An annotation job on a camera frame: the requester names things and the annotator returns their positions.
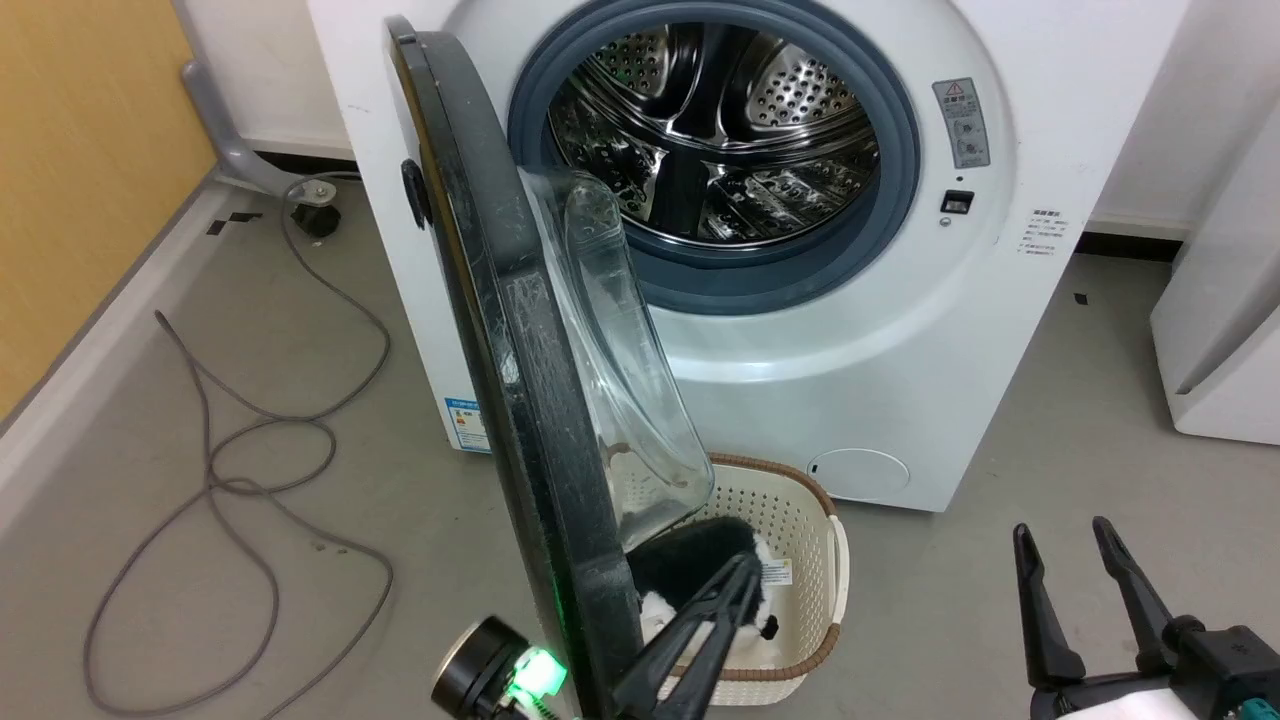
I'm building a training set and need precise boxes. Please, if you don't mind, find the grey rubber door gasket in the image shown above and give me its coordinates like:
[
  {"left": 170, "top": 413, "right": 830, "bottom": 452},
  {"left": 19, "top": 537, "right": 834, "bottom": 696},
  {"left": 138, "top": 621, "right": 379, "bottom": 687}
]
[{"left": 507, "top": 0, "right": 922, "bottom": 317}]

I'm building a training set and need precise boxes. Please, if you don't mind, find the stainless steel washer drum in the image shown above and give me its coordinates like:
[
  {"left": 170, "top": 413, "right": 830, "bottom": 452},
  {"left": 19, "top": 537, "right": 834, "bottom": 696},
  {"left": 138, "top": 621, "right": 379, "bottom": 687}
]
[{"left": 547, "top": 22, "right": 882, "bottom": 245}]

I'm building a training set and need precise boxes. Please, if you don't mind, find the black-rimmed glass washer door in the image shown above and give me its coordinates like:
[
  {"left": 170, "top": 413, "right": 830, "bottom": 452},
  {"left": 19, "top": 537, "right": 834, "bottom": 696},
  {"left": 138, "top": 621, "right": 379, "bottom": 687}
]
[{"left": 385, "top": 15, "right": 717, "bottom": 720}]

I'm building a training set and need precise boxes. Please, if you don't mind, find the blue energy label sticker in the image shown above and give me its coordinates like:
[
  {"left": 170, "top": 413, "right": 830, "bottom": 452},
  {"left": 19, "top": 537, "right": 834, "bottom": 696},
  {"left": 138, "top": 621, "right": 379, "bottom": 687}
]
[{"left": 443, "top": 396, "right": 492, "bottom": 454}]

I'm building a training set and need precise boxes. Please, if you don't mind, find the black and white plush toy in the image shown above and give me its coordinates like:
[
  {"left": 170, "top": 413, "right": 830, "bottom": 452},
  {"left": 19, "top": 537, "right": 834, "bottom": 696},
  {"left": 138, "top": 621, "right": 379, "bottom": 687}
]
[{"left": 625, "top": 515, "right": 782, "bottom": 653}]

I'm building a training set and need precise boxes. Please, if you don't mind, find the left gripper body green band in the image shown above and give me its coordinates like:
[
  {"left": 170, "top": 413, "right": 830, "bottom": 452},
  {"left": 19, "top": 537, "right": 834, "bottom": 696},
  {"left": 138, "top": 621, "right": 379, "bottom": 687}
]
[{"left": 431, "top": 614, "right": 583, "bottom": 720}]

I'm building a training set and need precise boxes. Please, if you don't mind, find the small printed text label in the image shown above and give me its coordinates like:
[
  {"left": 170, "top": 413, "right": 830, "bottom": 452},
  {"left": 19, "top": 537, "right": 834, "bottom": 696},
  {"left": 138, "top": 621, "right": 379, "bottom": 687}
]
[{"left": 1019, "top": 207, "right": 1072, "bottom": 258}]

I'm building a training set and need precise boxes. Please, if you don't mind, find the black caster wheel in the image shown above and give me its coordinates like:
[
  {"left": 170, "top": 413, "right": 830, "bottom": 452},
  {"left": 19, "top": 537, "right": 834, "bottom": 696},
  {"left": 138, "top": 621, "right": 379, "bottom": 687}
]
[{"left": 291, "top": 179, "right": 342, "bottom": 239}]

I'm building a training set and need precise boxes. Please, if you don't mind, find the grey floor cable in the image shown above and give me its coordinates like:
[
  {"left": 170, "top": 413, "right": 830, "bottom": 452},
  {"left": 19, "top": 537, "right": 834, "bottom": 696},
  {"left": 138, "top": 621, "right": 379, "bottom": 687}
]
[{"left": 82, "top": 174, "right": 395, "bottom": 720}]

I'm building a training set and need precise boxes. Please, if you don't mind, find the cream plastic laundry basket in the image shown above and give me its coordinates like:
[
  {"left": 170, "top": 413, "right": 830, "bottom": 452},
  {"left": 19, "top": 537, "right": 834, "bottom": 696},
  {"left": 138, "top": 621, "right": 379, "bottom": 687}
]
[{"left": 600, "top": 452, "right": 852, "bottom": 707}]

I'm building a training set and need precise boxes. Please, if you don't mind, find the grey metal stand leg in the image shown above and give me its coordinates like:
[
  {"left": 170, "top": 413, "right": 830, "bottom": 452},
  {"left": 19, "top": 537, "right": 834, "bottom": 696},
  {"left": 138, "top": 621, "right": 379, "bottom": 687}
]
[{"left": 179, "top": 57, "right": 303, "bottom": 199}]

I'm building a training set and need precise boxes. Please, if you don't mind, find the white cabinet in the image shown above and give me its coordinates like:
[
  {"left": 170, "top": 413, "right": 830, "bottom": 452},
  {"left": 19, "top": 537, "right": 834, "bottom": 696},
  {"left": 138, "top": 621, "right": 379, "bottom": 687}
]
[{"left": 1149, "top": 98, "right": 1280, "bottom": 447}]

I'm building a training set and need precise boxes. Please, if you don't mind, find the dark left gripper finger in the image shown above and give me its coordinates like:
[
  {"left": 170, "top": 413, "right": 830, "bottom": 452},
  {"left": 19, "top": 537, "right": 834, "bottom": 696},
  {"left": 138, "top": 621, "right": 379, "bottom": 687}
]
[
  {"left": 678, "top": 583, "right": 768, "bottom": 720},
  {"left": 611, "top": 553, "right": 765, "bottom": 720}
]

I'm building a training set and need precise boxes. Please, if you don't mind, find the right gripper body black block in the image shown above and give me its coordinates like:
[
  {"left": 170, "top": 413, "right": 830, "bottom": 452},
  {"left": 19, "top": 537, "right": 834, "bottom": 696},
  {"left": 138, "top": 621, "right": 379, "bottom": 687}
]
[{"left": 1028, "top": 614, "right": 1280, "bottom": 720}]

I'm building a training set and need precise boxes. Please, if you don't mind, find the white front-load washing machine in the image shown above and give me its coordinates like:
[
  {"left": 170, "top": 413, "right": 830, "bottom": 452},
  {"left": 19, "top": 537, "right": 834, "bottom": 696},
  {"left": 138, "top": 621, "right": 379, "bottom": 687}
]
[{"left": 305, "top": 0, "right": 1191, "bottom": 514}]

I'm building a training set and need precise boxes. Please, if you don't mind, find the grey warning sticker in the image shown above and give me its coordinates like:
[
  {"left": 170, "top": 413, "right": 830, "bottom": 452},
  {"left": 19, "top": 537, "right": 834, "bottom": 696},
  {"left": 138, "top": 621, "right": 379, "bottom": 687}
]
[{"left": 932, "top": 77, "right": 993, "bottom": 170}]

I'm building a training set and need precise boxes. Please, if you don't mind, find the black door hinge cap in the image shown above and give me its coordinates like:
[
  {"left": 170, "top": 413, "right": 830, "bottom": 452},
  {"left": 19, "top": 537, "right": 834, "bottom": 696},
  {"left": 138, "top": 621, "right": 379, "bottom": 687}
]
[{"left": 400, "top": 157, "right": 434, "bottom": 230}]

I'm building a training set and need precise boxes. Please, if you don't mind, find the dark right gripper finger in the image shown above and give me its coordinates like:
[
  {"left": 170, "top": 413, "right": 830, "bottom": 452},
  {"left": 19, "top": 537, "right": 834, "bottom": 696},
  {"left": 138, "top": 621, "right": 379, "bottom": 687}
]
[
  {"left": 1012, "top": 522, "right": 1088, "bottom": 692},
  {"left": 1091, "top": 516, "right": 1178, "bottom": 673}
]

